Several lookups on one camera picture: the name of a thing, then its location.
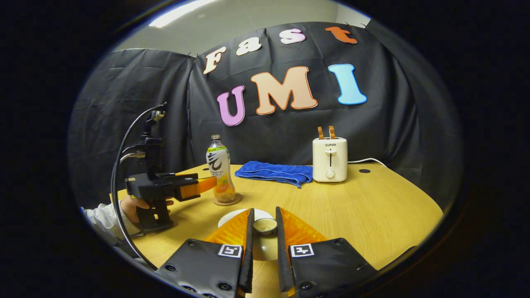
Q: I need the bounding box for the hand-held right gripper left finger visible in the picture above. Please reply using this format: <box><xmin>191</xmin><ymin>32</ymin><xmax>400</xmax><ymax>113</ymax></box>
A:
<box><xmin>155</xmin><ymin>208</ymin><xmax>255</xmax><ymax>298</ymax></box>

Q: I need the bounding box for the white teacup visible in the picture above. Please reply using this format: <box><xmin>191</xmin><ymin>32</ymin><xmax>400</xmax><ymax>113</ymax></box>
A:
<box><xmin>218</xmin><ymin>208</ymin><xmax>275</xmax><ymax>228</ymax></box>

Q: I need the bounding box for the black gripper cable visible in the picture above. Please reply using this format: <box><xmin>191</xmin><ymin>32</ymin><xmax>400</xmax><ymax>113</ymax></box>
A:
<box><xmin>110</xmin><ymin>106</ymin><xmax>166</xmax><ymax>269</ymax></box>

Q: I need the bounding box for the clear water bottle white label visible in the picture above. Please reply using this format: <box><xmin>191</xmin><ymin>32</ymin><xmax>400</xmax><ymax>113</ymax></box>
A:
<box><xmin>206</xmin><ymin>134</ymin><xmax>236</xmax><ymax>203</ymax></box>

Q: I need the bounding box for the white toaster cable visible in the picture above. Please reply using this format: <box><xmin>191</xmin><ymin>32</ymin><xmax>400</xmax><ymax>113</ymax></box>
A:
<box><xmin>347</xmin><ymin>158</ymin><xmax>388</xmax><ymax>168</ymax></box>

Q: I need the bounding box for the round wooden coaster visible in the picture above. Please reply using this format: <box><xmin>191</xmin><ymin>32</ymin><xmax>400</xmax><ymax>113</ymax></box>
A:
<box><xmin>212</xmin><ymin>192</ymin><xmax>243</xmax><ymax>207</ymax></box>

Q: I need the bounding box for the white toaster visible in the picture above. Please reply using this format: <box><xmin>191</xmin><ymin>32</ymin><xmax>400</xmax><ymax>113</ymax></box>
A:
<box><xmin>312</xmin><ymin>137</ymin><xmax>348</xmax><ymax>183</ymax></box>

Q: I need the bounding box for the white teacup lid with knob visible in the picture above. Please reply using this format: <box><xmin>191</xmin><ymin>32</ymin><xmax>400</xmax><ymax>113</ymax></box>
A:
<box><xmin>252</xmin><ymin>218</ymin><xmax>279</xmax><ymax>262</ymax></box>

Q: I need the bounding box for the blue towel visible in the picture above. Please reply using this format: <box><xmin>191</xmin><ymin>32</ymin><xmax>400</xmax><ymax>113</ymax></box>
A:
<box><xmin>234</xmin><ymin>161</ymin><xmax>313</xmax><ymax>189</ymax></box>

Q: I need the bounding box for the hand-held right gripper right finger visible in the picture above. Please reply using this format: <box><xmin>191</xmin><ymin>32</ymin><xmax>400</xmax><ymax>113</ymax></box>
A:
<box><xmin>275</xmin><ymin>206</ymin><xmax>378</xmax><ymax>298</ymax></box>

